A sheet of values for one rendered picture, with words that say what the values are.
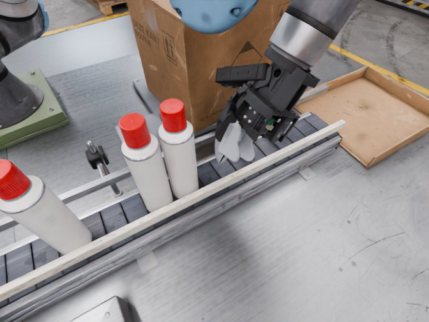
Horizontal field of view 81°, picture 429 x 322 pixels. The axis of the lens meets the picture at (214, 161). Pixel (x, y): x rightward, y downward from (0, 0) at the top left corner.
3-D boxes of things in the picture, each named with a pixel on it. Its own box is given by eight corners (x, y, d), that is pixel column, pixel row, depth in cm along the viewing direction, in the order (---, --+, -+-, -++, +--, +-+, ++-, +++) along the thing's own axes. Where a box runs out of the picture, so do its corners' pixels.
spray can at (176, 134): (179, 205, 47) (161, 124, 31) (168, 185, 50) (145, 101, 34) (203, 193, 48) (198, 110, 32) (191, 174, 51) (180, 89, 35)
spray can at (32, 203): (64, 264, 40) (-36, 199, 24) (58, 237, 43) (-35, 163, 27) (97, 248, 42) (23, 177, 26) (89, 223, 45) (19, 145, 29)
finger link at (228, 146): (219, 180, 43) (246, 138, 38) (203, 157, 46) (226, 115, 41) (232, 179, 45) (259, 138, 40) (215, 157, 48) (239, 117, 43)
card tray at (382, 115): (367, 168, 58) (375, 157, 55) (292, 106, 72) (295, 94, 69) (441, 123, 68) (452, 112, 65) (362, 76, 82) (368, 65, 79)
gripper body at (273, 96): (250, 145, 37) (300, 68, 30) (219, 112, 41) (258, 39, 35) (280, 145, 42) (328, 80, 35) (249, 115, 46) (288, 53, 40)
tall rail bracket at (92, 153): (119, 218, 50) (87, 170, 38) (109, 191, 54) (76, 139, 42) (135, 211, 51) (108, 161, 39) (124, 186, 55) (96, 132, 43)
